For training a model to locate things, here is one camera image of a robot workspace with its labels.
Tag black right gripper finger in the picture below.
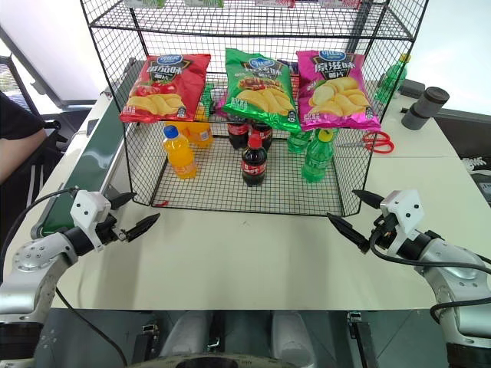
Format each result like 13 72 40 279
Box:
351 189 385 210
326 212 371 255

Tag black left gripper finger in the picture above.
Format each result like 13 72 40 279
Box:
109 192 137 211
124 212 162 243

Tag red potato chips bag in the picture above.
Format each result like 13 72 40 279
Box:
119 53 212 124

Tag orange soda bottle blue cap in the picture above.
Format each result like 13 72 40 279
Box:
161 125 199 181

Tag dark rounded robot body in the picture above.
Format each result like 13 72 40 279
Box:
126 309 369 368

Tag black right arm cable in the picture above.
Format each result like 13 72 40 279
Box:
369 229 491 327

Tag green potato chips bag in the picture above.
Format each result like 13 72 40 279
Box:
221 48 302 134

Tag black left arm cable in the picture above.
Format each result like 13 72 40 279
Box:
0 186 81 265

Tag green soda bottle yellow cap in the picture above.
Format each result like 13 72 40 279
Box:
300 127 339 183
373 53 412 103

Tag person in black clothes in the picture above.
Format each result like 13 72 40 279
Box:
0 90 62 246

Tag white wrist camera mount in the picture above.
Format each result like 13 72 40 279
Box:
70 189 113 253
379 188 425 250

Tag purple snack package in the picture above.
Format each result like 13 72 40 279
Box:
275 58 301 78

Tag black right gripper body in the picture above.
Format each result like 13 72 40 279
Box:
369 212 402 250

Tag green conveyor belt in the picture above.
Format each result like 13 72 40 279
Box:
30 57 149 239

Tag dark grey cylindrical container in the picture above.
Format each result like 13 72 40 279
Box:
400 86 451 131

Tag green snack box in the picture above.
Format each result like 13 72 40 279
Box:
183 0 225 10
123 0 166 9

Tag black machine with white logo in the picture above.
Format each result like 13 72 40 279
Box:
436 107 491 210

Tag thin black cable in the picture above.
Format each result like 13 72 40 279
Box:
54 286 129 368

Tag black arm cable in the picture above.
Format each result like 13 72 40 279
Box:
369 229 491 327
0 186 81 265

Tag black wire mesh rack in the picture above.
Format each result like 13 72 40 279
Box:
79 0 430 218

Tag red handled scissors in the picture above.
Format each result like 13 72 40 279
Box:
336 130 396 156

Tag cola bottle red cap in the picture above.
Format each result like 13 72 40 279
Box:
240 132 269 188

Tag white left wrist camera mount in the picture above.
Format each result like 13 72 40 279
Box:
70 189 113 253

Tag pink snack box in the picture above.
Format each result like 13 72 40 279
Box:
319 0 362 11

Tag small green bottle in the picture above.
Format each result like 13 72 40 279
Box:
199 82 216 117

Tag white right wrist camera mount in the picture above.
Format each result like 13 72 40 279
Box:
379 188 425 250

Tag red snack box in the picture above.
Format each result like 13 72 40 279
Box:
254 0 297 9

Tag grey box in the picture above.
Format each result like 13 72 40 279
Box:
397 77 435 100

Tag magenta potato chips bag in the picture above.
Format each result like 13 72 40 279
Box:
295 49 382 133

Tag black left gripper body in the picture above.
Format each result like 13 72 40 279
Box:
93 212 128 247

